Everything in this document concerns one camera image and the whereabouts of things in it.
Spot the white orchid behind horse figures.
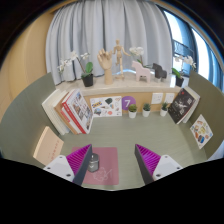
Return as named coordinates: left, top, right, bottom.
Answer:
left=128, top=46, right=153, bottom=69

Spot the white books stack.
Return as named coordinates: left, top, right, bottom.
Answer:
left=181, top=85, right=201, bottom=124

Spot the wooden hand model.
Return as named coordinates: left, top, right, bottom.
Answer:
left=96, top=48, right=114, bottom=86

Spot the small succulent in white pot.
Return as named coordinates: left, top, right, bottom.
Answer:
left=159, top=101, right=169, bottom=118
left=127, top=103, right=138, bottom=119
left=142, top=102, right=152, bottom=118

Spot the red-edged photo magazine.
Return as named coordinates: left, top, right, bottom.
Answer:
left=61, top=89, right=94, bottom=135

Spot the white thick book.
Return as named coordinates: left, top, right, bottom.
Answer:
left=41, top=89, right=73, bottom=136

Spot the white wall socket plate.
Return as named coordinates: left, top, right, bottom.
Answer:
left=164, top=92, right=176, bottom=104
left=151, top=92, right=164, bottom=105

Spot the white sticker sheet card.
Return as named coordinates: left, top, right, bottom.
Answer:
left=89, top=95, right=123, bottom=118

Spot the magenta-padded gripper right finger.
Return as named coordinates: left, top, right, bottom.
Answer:
left=134, top=143, right=184, bottom=185

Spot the dark wooden horse figure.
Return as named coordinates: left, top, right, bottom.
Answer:
left=152, top=62, right=168, bottom=82

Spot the dark grey computer mouse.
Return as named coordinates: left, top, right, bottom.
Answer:
left=87, top=153, right=100, bottom=173

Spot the black cover book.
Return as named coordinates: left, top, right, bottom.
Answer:
left=167, top=87, right=197, bottom=125

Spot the pink wooden horse figure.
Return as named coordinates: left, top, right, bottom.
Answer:
left=131, top=60, right=152, bottom=83

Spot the wooden artist mannequin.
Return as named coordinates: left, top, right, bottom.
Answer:
left=111, top=39, right=131, bottom=80

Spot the light grey curtain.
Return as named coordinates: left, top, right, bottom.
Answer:
left=45, top=0, right=174, bottom=86

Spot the pink square mouse pad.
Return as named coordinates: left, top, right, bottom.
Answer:
left=70, top=146, right=120, bottom=186

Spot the brown cover book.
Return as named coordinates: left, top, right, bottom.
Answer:
left=53, top=93, right=81, bottom=135

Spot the white orchid in black pot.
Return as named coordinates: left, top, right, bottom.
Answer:
left=171, top=54, right=198, bottom=88
left=57, top=50, right=95, bottom=88

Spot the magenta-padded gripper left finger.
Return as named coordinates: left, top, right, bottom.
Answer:
left=43, top=143, right=94, bottom=187

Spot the food sticker sheet card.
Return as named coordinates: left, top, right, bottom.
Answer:
left=189, top=113, right=214, bottom=150

